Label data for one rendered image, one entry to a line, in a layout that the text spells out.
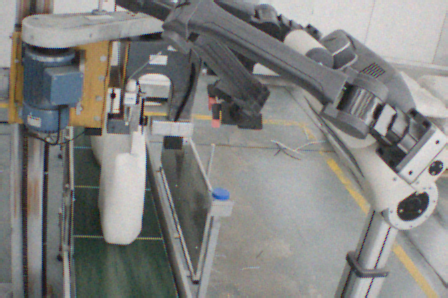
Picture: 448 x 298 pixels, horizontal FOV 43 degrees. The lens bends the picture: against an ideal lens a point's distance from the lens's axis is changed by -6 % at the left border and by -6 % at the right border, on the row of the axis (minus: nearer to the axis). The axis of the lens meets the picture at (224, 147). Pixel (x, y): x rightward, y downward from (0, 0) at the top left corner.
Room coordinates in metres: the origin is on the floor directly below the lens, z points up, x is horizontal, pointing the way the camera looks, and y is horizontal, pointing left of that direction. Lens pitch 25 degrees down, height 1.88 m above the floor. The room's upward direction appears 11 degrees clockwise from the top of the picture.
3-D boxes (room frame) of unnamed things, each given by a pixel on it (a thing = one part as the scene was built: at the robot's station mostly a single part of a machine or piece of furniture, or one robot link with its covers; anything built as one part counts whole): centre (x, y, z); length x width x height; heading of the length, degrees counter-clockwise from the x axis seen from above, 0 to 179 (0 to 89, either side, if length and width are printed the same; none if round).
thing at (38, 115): (1.62, 0.56, 1.21); 0.15 x 0.15 x 0.25
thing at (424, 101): (4.30, -1.30, 0.56); 0.66 x 0.42 x 0.15; 108
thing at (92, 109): (1.86, 0.60, 1.18); 0.34 x 0.25 x 0.31; 108
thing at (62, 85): (1.55, 0.48, 1.25); 0.10 x 0.08 x 0.12; 133
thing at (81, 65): (1.71, 0.50, 1.23); 0.28 x 0.07 x 0.16; 18
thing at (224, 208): (1.84, -0.02, 0.81); 0.08 x 0.08 x 0.06; 18
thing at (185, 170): (2.51, 0.17, 0.54); 1.05 x 0.02 x 0.41; 18
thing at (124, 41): (1.91, 0.42, 1.26); 0.22 x 0.05 x 0.16; 18
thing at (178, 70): (2.00, 0.29, 1.21); 0.30 x 0.25 x 0.30; 18
